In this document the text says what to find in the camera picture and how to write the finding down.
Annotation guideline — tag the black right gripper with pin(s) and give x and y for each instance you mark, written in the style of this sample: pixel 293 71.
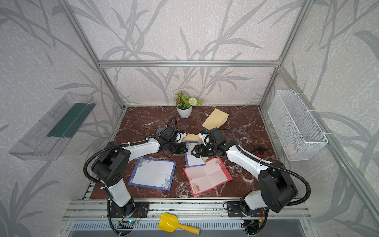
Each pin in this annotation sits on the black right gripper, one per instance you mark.
pixel 201 150

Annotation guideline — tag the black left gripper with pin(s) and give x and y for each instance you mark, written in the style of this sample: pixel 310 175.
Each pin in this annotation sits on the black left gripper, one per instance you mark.
pixel 182 146

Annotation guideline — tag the cream yellow envelope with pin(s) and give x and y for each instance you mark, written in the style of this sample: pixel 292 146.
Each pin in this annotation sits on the cream yellow envelope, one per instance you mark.
pixel 190 138
pixel 216 119

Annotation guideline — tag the blue bordered letter paper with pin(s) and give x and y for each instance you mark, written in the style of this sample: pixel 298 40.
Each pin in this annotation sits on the blue bordered letter paper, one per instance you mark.
pixel 192 161

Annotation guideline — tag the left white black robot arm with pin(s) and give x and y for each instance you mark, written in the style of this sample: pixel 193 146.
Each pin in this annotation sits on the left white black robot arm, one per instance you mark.
pixel 107 166

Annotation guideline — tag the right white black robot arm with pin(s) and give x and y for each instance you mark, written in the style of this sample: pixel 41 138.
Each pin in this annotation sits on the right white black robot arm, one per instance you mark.
pixel 279 187

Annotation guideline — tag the red bordered pink letter paper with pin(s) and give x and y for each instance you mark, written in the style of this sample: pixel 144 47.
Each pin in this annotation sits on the red bordered pink letter paper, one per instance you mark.
pixel 208 177

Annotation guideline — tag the blue floral letter paper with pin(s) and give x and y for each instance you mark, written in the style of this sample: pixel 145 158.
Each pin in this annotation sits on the blue floral letter paper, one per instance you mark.
pixel 153 173

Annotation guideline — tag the white ribbed flower pot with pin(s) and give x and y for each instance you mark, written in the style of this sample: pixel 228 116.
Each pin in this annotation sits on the white ribbed flower pot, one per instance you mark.
pixel 184 113

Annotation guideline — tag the artificial flower plant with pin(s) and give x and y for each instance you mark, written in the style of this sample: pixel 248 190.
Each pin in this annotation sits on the artificial flower plant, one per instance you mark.
pixel 183 101

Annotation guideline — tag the red black small object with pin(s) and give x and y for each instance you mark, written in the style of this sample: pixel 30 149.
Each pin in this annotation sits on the red black small object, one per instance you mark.
pixel 259 151

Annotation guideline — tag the yellow plastic scoop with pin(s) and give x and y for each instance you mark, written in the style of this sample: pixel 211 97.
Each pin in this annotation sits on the yellow plastic scoop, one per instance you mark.
pixel 170 223

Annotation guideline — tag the green circuit board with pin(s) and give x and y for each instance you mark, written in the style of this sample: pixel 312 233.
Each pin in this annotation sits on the green circuit board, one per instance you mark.
pixel 127 224

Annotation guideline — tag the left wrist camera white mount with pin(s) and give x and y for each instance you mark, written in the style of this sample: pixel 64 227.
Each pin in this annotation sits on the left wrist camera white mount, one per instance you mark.
pixel 180 136

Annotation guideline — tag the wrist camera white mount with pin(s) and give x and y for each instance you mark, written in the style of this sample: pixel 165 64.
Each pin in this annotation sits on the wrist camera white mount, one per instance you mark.
pixel 203 138
pixel 180 136

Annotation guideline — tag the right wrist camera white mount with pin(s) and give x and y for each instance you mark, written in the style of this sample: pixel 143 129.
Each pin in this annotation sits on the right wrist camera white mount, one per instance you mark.
pixel 203 138

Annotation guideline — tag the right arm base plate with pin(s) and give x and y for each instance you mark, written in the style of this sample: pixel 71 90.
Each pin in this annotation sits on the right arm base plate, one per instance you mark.
pixel 236 210

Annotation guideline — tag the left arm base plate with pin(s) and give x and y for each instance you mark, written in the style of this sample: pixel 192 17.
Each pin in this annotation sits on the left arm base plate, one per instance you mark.
pixel 137 209

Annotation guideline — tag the white wire mesh basket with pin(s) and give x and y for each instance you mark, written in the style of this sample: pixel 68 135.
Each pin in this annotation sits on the white wire mesh basket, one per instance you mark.
pixel 298 132

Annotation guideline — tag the clear acrylic wall shelf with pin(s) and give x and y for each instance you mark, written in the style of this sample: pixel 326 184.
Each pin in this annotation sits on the clear acrylic wall shelf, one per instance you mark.
pixel 48 138

